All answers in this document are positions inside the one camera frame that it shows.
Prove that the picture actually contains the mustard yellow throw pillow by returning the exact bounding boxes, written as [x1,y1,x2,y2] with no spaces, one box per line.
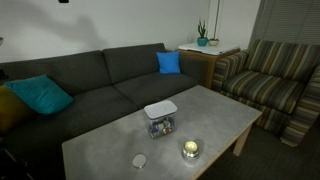
[0,85,34,134]

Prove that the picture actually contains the blue throw pillow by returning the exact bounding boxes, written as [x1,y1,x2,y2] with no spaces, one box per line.
[156,52,181,74]

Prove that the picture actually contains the plant in teal pot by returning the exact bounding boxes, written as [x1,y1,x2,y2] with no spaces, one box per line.
[197,20,208,47]

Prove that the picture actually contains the small white bowl planter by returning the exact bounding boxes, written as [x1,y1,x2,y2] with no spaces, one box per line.
[208,38,219,46]

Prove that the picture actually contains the round silver candle lid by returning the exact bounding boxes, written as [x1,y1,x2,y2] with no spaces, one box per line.
[132,153,147,169]

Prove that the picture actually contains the teal throw pillow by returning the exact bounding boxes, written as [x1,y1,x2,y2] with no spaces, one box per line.
[5,74,74,115]

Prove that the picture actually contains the dark grey fabric sofa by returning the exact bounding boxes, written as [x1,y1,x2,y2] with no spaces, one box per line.
[1,43,205,180]

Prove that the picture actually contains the wooden side table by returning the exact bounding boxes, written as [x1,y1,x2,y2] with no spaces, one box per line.
[178,43,240,89]

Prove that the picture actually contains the lit candle in glass jar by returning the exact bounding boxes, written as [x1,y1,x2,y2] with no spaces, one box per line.
[182,141,199,162]

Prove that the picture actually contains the striped armchair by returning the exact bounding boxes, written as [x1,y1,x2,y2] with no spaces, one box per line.
[212,40,320,147]

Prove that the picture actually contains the clear plastic storage box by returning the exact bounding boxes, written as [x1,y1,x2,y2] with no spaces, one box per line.
[148,114,175,139]

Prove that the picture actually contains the white storage box lid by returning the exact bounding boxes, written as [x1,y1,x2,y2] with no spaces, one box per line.
[144,100,177,120]

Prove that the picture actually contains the window blinds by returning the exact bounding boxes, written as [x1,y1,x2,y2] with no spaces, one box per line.
[248,0,320,48]

